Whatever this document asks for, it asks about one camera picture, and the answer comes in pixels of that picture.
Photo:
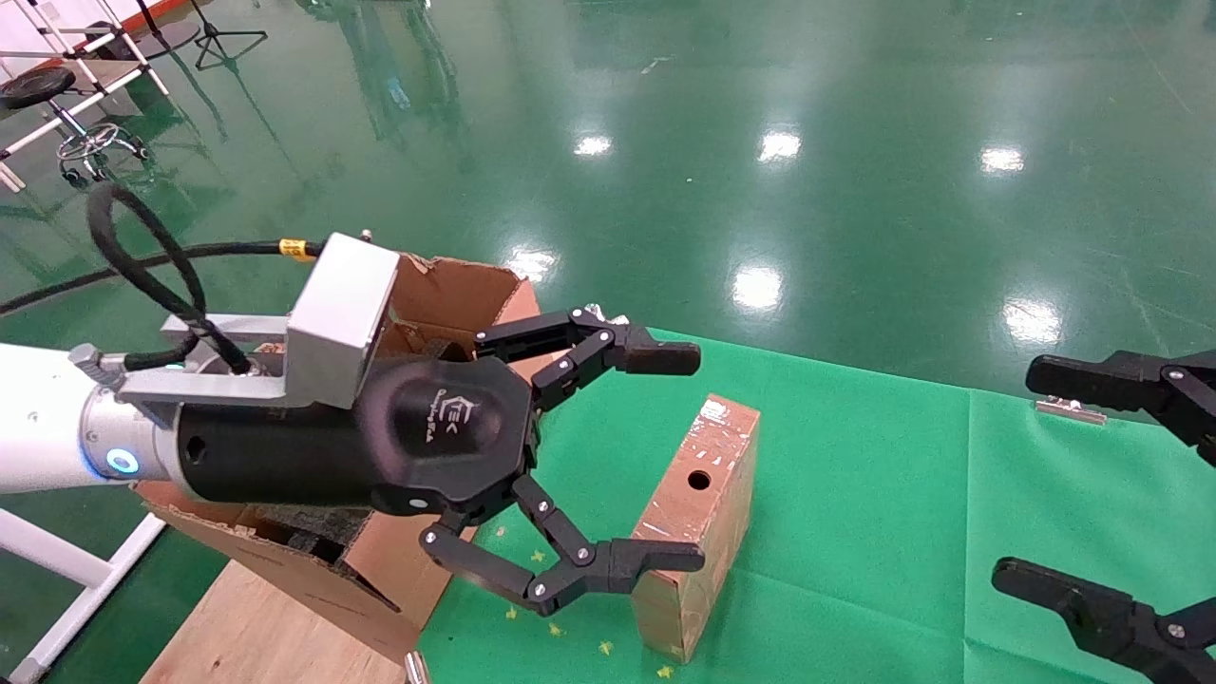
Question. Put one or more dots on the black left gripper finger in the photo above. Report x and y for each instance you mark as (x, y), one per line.
(617, 565)
(665, 358)

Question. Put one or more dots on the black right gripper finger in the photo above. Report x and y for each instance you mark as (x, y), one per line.
(1092, 608)
(1083, 380)

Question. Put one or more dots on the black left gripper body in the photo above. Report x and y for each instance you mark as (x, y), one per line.
(427, 437)

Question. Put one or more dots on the small taped cardboard box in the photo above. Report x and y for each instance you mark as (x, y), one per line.
(698, 513)

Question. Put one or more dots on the large open cardboard carton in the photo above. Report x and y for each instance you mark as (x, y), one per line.
(313, 584)

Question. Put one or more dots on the silver metal clip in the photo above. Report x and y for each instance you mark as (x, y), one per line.
(415, 668)
(598, 313)
(1069, 408)

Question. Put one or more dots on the black foam block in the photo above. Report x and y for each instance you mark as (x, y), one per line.
(442, 347)
(313, 527)

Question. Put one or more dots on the green cloth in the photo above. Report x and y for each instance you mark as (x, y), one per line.
(855, 532)

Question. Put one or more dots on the wooden board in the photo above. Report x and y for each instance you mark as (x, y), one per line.
(247, 641)

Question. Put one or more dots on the black tripod stand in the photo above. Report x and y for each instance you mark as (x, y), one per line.
(228, 43)

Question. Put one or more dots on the white tube rack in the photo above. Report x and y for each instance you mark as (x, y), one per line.
(95, 85)

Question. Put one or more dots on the black round stand base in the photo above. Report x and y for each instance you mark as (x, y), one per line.
(152, 38)

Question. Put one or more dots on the black round stool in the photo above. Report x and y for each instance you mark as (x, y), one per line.
(38, 85)

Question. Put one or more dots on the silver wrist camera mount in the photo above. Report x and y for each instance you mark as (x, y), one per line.
(337, 313)

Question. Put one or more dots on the white metal frame leg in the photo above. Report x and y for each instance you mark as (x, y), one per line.
(57, 560)

